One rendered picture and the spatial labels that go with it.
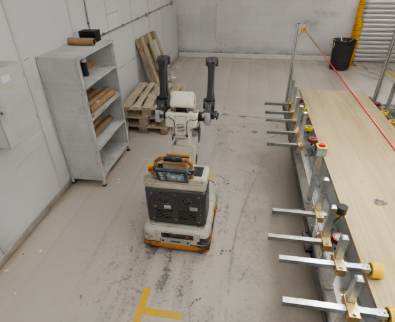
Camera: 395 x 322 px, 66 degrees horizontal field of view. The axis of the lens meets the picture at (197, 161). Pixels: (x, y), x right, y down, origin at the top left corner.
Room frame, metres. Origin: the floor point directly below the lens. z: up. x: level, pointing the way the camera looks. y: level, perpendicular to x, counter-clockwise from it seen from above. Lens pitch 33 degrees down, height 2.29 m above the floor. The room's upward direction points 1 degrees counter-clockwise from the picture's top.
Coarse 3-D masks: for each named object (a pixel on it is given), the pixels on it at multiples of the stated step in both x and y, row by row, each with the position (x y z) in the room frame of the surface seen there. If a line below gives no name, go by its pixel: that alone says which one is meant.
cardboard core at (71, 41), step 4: (68, 40) 3.55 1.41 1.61; (72, 40) 3.54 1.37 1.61; (76, 40) 3.53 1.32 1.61; (80, 40) 3.53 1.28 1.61; (84, 40) 3.52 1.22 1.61; (88, 40) 3.51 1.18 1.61; (92, 40) 3.51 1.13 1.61; (68, 44) 3.56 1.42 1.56; (72, 44) 3.55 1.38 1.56; (76, 44) 3.54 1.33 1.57; (80, 44) 3.53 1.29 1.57; (84, 44) 3.52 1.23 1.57; (88, 44) 3.51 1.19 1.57; (92, 44) 3.51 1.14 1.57
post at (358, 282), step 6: (354, 276) 0.84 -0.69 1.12; (360, 276) 0.83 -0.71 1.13; (354, 282) 0.82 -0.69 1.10; (360, 282) 0.81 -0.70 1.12; (348, 288) 0.84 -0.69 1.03; (354, 288) 0.81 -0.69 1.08; (360, 288) 0.81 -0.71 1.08; (348, 294) 0.83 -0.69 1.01; (354, 294) 0.81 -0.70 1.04; (348, 300) 0.81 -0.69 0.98; (354, 300) 0.81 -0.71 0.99; (336, 318) 0.84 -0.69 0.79; (342, 318) 0.81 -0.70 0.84
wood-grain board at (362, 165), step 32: (320, 96) 3.56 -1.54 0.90; (352, 96) 3.55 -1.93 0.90; (320, 128) 2.70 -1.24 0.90; (352, 128) 2.69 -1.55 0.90; (384, 128) 2.68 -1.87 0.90; (352, 160) 2.11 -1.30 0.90; (384, 160) 2.10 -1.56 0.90; (352, 192) 1.69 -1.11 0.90; (384, 192) 1.69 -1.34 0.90; (352, 224) 1.37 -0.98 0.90; (384, 224) 1.37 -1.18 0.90; (384, 256) 1.12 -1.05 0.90; (384, 288) 0.92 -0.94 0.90; (384, 320) 0.76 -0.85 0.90
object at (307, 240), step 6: (270, 234) 1.34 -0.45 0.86; (276, 234) 1.33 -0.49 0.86; (282, 234) 1.33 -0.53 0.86; (276, 240) 1.31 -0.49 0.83; (282, 240) 1.31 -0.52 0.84; (288, 240) 1.30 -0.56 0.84; (294, 240) 1.30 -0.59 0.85; (300, 240) 1.29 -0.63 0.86; (306, 240) 1.28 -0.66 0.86; (312, 240) 1.28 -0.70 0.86; (318, 240) 1.28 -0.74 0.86; (330, 240) 1.28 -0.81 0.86; (336, 246) 1.25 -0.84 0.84
